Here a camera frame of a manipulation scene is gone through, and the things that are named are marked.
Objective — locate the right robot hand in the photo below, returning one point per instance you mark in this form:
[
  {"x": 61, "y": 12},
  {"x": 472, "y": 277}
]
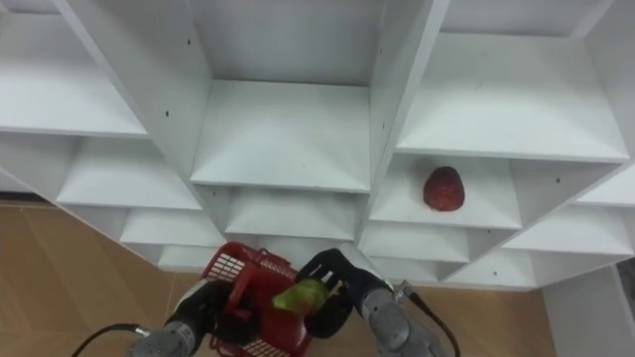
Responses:
[{"x": 342, "y": 285}]

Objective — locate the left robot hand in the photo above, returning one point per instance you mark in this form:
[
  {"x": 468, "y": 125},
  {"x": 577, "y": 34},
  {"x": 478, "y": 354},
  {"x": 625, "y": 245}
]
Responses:
[{"x": 206, "y": 310}]

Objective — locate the green pear soft toy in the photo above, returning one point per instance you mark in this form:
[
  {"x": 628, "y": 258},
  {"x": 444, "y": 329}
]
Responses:
[{"x": 300, "y": 297}]

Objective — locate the red plastic basket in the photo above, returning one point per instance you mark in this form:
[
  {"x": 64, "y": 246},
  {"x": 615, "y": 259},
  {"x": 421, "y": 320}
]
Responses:
[{"x": 265, "y": 290}]

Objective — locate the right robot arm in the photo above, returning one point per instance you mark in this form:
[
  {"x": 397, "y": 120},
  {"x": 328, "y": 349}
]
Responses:
[{"x": 397, "y": 324}]

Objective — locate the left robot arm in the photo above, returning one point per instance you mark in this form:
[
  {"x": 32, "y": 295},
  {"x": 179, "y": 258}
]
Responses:
[{"x": 166, "y": 339}]

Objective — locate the red strawberry soft toy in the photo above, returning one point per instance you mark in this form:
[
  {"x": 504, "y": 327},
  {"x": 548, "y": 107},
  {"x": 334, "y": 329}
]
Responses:
[{"x": 443, "y": 190}]

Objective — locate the white shelf unit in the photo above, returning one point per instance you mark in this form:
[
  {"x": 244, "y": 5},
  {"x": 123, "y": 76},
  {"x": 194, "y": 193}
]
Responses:
[{"x": 283, "y": 134}]

